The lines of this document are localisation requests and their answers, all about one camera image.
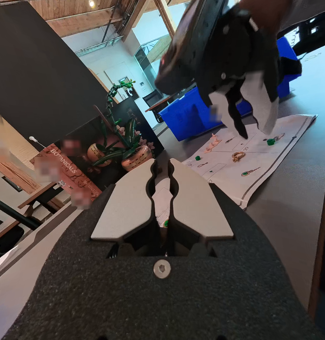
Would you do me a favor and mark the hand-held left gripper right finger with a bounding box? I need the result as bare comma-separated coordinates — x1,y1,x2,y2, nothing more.
168,158,235,244

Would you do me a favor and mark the person's right hand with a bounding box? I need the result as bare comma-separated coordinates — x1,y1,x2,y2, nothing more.
240,0,293,30

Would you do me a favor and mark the toy brick plant in pot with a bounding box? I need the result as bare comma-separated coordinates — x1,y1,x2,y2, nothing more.
91,80,155,173

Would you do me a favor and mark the open instruction booklet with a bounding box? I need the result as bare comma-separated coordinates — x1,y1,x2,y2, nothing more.
152,114,319,226

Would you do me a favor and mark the grey desk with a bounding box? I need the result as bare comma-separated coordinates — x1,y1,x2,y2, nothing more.
0,40,325,340

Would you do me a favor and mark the small white rod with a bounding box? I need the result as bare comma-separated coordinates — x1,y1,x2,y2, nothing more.
28,135,46,148

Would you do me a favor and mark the black office chair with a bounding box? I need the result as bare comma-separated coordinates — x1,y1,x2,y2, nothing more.
142,89,163,107

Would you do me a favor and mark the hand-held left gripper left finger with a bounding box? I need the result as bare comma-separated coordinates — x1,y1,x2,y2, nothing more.
91,158,157,243

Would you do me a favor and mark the blue plastic storage bin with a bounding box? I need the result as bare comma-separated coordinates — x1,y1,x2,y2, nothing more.
157,37,303,142

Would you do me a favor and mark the dark toy set box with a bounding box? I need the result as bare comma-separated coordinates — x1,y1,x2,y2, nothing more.
32,97,166,210

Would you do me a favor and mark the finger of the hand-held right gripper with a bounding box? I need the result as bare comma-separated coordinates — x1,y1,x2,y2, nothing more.
240,70,280,136
208,87,249,140

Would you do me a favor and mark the black board panel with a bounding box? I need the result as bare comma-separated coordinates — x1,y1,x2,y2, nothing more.
0,1,119,142

